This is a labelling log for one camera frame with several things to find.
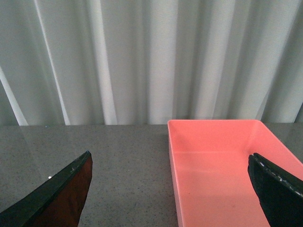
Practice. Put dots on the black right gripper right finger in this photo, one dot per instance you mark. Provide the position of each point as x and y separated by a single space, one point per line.
279 192

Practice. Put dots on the pink plastic bin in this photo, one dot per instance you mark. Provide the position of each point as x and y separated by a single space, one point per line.
209 164

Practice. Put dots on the white pleated curtain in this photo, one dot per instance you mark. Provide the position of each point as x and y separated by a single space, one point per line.
77 62

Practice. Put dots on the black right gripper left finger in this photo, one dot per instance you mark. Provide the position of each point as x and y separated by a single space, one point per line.
58 202

